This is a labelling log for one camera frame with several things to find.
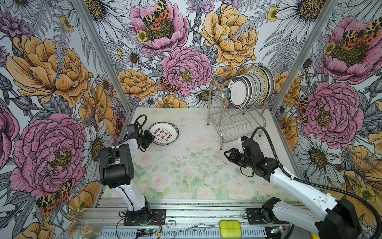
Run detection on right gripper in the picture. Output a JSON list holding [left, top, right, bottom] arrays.
[[223, 148, 255, 169]]

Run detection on white plate red characters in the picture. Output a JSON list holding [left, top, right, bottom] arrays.
[[149, 122, 179, 145]]

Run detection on metal wire dish rack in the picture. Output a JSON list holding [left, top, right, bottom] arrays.
[[207, 80, 268, 150]]

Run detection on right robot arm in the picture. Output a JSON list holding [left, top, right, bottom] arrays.
[[224, 136, 362, 239]]

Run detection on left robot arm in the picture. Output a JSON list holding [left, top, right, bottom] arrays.
[[99, 130, 155, 225]]

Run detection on white plate green rim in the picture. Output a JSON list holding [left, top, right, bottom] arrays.
[[227, 76, 249, 109]]

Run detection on large dark rimmed plate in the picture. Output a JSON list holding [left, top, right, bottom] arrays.
[[259, 66, 276, 103]]

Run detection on green square button box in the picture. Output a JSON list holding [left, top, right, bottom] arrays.
[[219, 220, 242, 239]]

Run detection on yellow patterned plate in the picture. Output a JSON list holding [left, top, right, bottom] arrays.
[[247, 67, 268, 106]]

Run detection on small circuit board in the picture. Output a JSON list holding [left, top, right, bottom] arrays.
[[135, 229, 159, 239]]

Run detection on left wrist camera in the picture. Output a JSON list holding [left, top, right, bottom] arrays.
[[126, 124, 138, 134]]

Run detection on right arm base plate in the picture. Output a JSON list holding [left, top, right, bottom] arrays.
[[242, 208, 289, 225]]

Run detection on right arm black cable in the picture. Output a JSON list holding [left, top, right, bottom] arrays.
[[250, 126, 382, 239]]

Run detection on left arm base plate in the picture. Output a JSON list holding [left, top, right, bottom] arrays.
[[123, 209, 167, 226]]

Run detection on aluminium front rail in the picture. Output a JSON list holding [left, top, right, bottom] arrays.
[[79, 198, 291, 239]]

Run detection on metal wire hook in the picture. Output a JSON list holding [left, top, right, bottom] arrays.
[[165, 223, 216, 239]]

